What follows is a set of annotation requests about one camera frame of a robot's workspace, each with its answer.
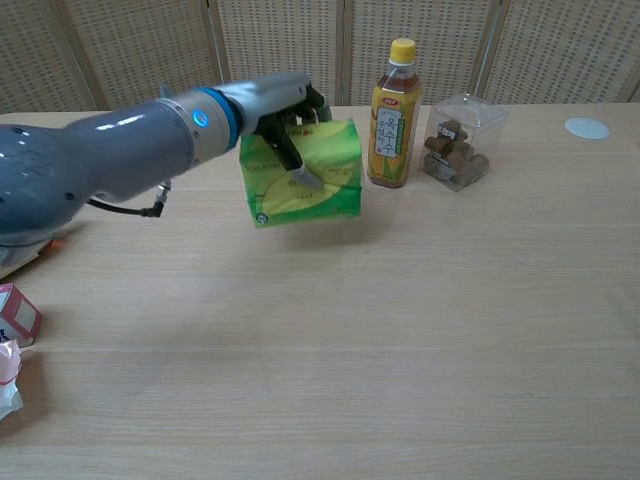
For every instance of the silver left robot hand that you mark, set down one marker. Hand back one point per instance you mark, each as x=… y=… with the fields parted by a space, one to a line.
x=272 y=102

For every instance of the green tissue pack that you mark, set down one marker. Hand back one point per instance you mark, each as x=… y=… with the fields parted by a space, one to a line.
x=330 y=165

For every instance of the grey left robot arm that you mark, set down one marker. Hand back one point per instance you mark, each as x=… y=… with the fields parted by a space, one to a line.
x=100 y=155

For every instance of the yellow cap tea bottle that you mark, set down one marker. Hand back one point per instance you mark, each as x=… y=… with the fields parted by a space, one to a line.
x=395 y=135

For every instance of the woven bamboo folding screen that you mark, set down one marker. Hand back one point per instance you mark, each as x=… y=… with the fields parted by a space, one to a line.
x=150 y=45

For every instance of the clear box of chocolates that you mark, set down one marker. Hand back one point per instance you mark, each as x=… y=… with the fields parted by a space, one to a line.
x=460 y=150

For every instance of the white round table disc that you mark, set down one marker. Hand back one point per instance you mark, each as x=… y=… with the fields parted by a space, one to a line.
x=587 y=128

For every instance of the pink toothpaste box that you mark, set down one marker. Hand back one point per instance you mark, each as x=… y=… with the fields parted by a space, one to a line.
x=17 y=315

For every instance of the white plastic wrapper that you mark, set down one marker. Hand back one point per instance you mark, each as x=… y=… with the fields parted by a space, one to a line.
x=9 y=380

